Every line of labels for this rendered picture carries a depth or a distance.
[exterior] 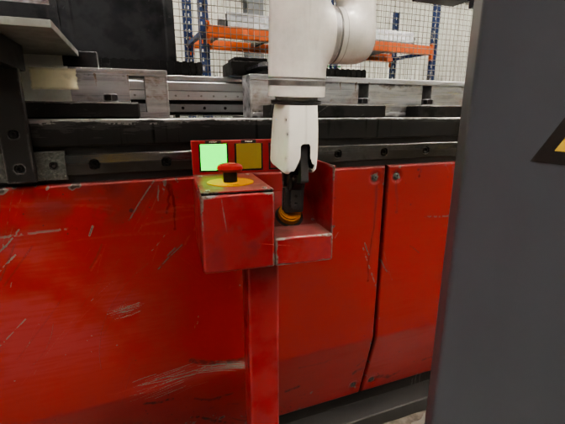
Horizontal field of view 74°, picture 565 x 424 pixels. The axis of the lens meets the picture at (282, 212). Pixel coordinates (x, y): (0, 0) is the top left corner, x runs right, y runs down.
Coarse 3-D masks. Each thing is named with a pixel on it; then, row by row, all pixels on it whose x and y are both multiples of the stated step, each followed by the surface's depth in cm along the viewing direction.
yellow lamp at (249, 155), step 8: (240, 144) 66; (248, 144) 66; (256, 144) 66; (240, 152) 66; (248, 152) 66; (256, 152) 67; (240, 160) 66; (248, 160) 67; (256, 160) 67; (248, 168) 67
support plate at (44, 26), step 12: (0, 24) 46; (12, 24) 47; (24, 24) 47; (36, 24) 47; (48, 24) 48; (12, 36) 53; (24, 36) 53; (36, 36) 53; (48, 36) 53; (60, 36) 54; (24, 48) 63; (36, 48) 63; (48, 48) 63; (60, 48) 63; (72, 48) 65
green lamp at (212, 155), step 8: (208, 144) 64; (216, 144) 64; (224, 144) 65; (200, 152) 64; (208, 152) 64; (216, 152) 65; (224, 152) 65; (208, 160) 65; (216, 160) 65; (224, 160) 66; (208, 168) 65; (216, 168) 66
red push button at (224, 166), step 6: (228, 162) 58; (234, 162) 59; (222, 168) 56; (228, 168) 56; (234, 168) 56; (240, 168) 57; (228, 174) 57; (234, 174) 57; (228, 180) 57; (234, 180) 58
